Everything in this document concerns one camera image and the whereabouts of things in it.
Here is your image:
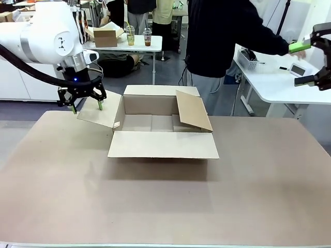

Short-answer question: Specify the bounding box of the black and white striped bag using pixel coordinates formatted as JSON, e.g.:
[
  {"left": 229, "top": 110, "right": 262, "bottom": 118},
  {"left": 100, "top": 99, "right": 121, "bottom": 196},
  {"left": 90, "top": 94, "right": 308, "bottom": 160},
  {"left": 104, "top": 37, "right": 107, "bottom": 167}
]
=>
[{"left": 70, "top": 5, "right": 91, "bottom": 45}]

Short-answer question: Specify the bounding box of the white low cabinet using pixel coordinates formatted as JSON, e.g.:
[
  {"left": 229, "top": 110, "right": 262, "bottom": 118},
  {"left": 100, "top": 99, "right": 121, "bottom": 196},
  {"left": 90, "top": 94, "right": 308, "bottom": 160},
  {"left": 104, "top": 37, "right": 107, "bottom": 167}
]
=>
[{"left": 0, "top": 22, "right": 63, "bottom": 102}]

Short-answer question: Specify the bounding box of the bystander in yellow shirt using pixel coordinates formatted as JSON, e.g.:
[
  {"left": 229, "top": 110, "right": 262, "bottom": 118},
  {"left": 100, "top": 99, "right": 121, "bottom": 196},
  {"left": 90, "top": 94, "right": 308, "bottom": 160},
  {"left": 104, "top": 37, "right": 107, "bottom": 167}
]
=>
[{"left": 152, "top": 0, "right": 176, "bottom": 58}]

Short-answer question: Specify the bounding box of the black tripod stand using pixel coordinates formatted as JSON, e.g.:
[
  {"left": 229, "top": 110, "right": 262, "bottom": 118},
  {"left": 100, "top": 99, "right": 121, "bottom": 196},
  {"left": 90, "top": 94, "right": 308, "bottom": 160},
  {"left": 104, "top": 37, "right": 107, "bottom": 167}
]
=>
[{"left": 276, "top": 0, "right": 292, "bottom": 37}]

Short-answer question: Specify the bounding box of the thick black arm hose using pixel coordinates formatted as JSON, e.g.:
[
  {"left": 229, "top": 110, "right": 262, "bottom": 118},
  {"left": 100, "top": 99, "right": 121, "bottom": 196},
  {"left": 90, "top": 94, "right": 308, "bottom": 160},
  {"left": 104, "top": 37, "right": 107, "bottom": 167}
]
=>
[{"left": 0, "top": 43, "right": 103, "bottom": 91}]

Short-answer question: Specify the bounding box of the large brown cardboard box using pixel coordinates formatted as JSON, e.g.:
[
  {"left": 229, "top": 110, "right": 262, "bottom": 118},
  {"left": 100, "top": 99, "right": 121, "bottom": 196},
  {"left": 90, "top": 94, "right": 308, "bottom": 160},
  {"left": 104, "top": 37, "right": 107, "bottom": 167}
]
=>
[{"left": 77, "top": 85, "right": 220, "bottom": 161}]

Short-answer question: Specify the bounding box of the person sitting on floor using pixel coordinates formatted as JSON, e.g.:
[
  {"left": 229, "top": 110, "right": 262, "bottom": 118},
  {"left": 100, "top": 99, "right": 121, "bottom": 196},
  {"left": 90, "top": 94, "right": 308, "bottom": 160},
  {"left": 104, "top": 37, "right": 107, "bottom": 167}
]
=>
[{"left": 97, "top": 51, "right": 146, "bottom": 78}]

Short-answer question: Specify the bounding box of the black hanging cable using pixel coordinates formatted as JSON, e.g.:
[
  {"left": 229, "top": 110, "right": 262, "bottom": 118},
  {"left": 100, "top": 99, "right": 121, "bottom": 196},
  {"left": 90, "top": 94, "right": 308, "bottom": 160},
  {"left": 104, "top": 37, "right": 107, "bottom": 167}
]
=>
[{"left": 178, "top": 58, "right": 193, "bottom": 87}]

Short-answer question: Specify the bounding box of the small open cardboard box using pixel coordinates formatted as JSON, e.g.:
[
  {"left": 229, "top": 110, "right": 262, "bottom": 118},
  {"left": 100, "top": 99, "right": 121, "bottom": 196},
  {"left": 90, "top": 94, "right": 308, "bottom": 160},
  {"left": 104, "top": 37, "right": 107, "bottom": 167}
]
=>
[{"left": 84, "top": 21, "right": 125, "bottom": 48}]

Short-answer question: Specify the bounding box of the white curved-edge side table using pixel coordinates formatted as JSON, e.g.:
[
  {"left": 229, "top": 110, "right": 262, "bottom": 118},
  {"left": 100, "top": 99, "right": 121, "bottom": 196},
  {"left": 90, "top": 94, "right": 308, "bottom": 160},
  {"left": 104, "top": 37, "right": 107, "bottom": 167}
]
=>
[{"left": 232, "top": 42, "right": 331, "bottom": 121}]

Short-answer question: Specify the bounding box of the cardboard box on shelf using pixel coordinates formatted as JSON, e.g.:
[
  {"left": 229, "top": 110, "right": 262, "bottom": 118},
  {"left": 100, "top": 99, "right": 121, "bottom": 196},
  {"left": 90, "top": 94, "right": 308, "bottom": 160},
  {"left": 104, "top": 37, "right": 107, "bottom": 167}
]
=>
[{"left": 0, "top": 10, "right": 15, "bottom": 23}]

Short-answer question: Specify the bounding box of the white folding table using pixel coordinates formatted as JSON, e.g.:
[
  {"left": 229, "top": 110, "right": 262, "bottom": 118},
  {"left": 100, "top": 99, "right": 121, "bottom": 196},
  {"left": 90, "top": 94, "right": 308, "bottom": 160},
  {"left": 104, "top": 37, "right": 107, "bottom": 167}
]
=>
[{"left": 82, "top": 35, "right": 163, "bottom": 86}]

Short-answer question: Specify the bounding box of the plastic cup with green straw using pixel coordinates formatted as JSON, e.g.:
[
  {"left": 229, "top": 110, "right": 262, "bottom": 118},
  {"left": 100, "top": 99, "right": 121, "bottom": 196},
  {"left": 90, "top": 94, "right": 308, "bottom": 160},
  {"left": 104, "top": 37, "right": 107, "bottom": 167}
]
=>
[{"left": 125, "top": 21, "right": 136, "bottom": 47}]

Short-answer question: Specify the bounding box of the white wire basket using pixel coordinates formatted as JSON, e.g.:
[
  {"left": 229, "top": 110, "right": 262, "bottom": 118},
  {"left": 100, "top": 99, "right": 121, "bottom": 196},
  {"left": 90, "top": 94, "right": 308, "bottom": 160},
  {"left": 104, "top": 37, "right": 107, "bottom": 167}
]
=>
[{"left": 237, "top": 48, "right": 260, "bottom": 71}]

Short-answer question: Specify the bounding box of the plastic cup with brown drink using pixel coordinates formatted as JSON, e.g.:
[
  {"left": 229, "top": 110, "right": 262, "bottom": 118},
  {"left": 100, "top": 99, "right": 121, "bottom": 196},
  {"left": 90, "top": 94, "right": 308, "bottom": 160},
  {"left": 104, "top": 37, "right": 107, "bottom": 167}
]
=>
[{"left": 143, "top": 20, "right": 153, "bottom": 47}]

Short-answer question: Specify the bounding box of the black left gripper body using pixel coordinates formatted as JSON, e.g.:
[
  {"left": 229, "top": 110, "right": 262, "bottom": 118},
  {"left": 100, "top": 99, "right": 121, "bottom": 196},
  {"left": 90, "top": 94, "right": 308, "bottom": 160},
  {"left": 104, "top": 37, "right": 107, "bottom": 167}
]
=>
[{"left": 57, "top": 66, "right": 104, "bottom": 101}]

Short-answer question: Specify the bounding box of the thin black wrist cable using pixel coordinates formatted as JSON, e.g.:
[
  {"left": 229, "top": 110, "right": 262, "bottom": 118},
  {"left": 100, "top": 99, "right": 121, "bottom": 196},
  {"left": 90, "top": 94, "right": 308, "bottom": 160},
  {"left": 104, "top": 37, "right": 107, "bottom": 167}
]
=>
[{"left": 87, "top": 61, "right": 104, "bottom": 83}]

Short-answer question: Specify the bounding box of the small white desk timer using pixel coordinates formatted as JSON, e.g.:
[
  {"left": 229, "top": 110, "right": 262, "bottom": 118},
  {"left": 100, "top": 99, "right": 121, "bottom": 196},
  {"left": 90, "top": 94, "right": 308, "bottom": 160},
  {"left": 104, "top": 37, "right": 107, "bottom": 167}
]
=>
[{"left": 289, "top": 63, "right": 306, "bottom": 77}]

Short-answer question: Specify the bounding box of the bystander in grey trousers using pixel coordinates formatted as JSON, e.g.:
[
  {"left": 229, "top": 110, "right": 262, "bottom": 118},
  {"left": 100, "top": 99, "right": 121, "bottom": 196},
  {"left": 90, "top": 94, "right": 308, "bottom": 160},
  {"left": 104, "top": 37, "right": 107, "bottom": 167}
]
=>
[{"left": 107, "top": 0, "right": 157, "bottom": 36}]

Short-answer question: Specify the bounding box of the person's left hand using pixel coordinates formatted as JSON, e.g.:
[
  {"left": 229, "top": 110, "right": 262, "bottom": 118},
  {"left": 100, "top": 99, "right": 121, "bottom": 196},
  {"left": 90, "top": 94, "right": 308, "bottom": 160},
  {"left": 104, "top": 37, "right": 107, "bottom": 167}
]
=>
[{"left": 289, "top": 49, "right": 308, "bottom": 61}]

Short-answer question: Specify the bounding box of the person's left forearm dark sleeve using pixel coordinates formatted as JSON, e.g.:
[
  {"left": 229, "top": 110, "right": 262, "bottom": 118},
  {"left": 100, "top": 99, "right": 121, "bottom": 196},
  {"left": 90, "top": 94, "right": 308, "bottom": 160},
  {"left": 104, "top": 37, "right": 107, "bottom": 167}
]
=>
[{"left": 248, "top": 15, "right": 291, "bottom": 56}]

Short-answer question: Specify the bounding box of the person in dark sweater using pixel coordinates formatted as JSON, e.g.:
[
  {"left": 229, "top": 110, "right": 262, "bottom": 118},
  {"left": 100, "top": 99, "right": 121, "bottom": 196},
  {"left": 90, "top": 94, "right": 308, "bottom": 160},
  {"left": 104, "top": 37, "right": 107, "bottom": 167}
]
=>
[{"left": 185, "top": 0, "right": 290, "bottom": 116}]

